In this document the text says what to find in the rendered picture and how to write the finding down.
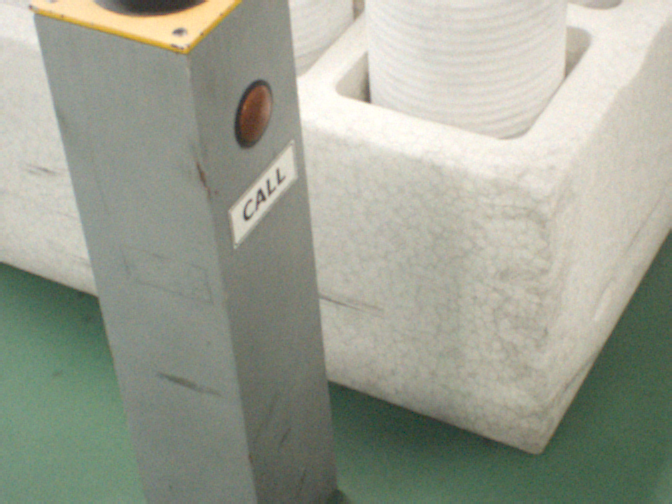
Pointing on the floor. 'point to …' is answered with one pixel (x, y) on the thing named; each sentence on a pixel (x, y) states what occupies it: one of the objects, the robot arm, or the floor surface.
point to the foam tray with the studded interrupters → (430, 220)
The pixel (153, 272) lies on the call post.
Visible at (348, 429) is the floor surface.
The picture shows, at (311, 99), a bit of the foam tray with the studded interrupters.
